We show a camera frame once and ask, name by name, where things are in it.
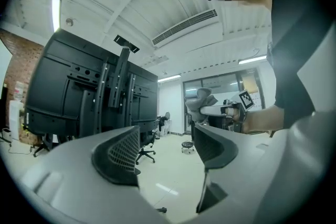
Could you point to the white water dispenser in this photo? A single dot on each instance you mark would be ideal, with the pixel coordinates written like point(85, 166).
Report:
point(16, 118)

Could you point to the large black television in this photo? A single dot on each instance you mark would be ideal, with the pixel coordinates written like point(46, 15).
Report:
point(52, 86)

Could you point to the black jacket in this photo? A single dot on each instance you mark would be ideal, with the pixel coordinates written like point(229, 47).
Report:
point(163, 119)

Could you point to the ceiling air vent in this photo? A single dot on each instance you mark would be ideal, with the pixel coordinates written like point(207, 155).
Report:
point(183, 27)

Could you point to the grey cloth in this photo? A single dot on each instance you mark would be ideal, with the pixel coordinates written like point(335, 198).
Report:
point(195, 110)

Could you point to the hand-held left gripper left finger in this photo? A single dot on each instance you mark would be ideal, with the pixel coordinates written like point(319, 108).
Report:
point(78, 178)

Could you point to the person's black shirt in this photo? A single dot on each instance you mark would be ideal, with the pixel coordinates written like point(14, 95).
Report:
point(296, 34)

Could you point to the round black stool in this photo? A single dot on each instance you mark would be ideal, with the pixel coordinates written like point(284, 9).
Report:
point(187, 144)

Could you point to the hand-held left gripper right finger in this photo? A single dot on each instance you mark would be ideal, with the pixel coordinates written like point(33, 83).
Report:
point(262, 165)

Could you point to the black office chair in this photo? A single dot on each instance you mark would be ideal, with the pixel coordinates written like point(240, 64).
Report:
point(145, 141)

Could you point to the person's right forearm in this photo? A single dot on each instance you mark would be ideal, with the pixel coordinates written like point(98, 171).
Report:
point(262, 119)

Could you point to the ceiling light strip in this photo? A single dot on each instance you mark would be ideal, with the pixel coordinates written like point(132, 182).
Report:
point(56, 13)
point(169, 78)
point(252, 60)

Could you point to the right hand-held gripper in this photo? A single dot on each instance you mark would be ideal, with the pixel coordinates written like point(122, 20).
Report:
point(246, 99)

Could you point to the black TV stand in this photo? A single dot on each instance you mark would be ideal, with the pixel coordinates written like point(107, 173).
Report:
point(120, 73)

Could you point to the person's right hand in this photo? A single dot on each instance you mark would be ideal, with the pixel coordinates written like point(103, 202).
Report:
point(237, 116)

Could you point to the round ceiling detector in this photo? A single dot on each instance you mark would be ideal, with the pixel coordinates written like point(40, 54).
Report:
point(69, 21)

